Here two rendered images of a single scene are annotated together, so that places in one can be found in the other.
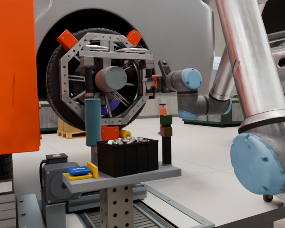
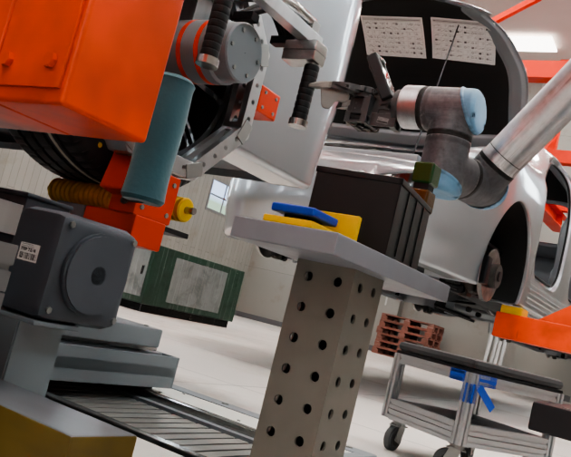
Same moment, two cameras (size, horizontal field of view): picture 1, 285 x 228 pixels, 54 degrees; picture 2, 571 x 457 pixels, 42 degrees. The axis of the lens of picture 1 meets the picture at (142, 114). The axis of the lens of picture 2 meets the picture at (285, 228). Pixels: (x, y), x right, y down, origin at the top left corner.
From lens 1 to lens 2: 0.88 m
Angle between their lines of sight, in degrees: 32
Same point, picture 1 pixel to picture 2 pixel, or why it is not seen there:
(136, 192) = (158, 367)
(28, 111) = (159, 25)
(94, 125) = (169, 149)
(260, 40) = not seen: outside the picture
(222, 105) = (500, 188)
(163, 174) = (433, 286)
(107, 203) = (344, 316)
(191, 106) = (461, 167)
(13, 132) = (115, 61)
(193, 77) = (480, 109)
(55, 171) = (87, 228)
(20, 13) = not seen: outside the picture
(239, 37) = not seen: outside the picture
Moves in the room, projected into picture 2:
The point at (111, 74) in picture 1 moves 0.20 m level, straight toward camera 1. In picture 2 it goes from (238, 40) to (297, 24)
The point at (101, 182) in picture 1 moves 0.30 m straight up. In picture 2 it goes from (371, 255) to (419, 52)
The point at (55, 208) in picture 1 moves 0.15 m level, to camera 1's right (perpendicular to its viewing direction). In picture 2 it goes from (37, 340) to (122, 356)
